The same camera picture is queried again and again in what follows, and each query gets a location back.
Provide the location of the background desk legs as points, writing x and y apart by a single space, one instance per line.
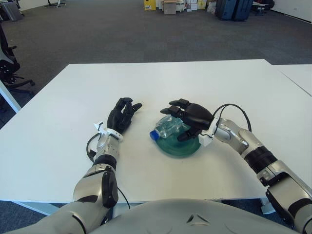
54 2

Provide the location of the white plastic bag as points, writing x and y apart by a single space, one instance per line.
211 8

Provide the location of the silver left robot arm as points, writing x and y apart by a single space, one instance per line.
87 187

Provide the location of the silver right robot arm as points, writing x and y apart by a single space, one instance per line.
280 178

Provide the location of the black office chair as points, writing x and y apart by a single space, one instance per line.
7 68

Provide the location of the grey metal cabinet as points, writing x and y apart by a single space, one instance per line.
12 11

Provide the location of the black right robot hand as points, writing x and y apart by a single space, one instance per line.
197 117

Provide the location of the green round plate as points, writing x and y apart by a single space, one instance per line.
180 150

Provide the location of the background desk with chair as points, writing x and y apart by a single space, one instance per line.
263 6

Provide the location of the stack of white boxes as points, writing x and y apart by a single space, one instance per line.
195 4

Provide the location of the grey robot torso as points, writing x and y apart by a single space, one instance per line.
170 217

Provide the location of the brown cardboard box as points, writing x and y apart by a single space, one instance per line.
169 8

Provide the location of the clear bottle with blue cap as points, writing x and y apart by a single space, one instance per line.
168 128

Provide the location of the white side desk frame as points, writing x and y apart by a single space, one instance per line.
10 96

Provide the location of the yellow box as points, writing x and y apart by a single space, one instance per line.
149 5

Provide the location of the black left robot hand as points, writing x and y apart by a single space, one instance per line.
119 119

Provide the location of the dark navy suitcase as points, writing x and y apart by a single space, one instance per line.
242 10

